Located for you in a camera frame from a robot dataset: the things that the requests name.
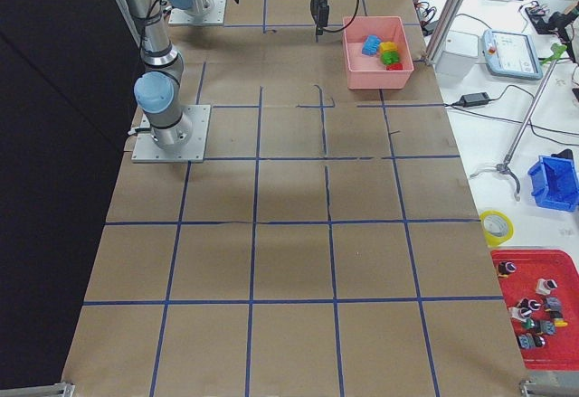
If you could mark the green two-stud block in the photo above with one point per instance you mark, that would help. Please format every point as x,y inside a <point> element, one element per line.
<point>390,57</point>

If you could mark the aluminium frame post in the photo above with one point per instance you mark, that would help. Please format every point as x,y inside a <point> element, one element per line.
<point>437,41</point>

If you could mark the teach pendant tablet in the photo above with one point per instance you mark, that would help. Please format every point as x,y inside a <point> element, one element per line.
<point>511,55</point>

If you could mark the yellow tape roll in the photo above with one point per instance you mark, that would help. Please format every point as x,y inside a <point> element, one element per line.
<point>497,227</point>

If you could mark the red small block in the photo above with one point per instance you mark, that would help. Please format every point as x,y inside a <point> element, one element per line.
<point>396,66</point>

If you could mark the metal grabber stick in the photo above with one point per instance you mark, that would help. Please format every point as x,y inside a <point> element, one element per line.
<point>503,168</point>

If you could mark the red parts tray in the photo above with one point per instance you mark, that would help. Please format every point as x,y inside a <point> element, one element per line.
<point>540,289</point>

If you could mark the yellow two-stud block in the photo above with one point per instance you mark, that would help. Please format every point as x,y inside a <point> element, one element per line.
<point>387,47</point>

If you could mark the blue three-stud block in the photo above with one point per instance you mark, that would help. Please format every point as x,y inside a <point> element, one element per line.
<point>371,45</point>

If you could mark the pink plastic box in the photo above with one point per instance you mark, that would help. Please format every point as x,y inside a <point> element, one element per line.
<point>376,53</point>

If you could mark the blue storage bin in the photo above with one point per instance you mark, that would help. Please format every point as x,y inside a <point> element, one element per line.
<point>555,183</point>

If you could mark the white square box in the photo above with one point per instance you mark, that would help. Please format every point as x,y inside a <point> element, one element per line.
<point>459,54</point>

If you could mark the black power adapter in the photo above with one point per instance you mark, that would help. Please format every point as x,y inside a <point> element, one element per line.
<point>472,100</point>

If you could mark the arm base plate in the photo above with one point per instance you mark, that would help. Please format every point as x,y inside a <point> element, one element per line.
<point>213,18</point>
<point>184,142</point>

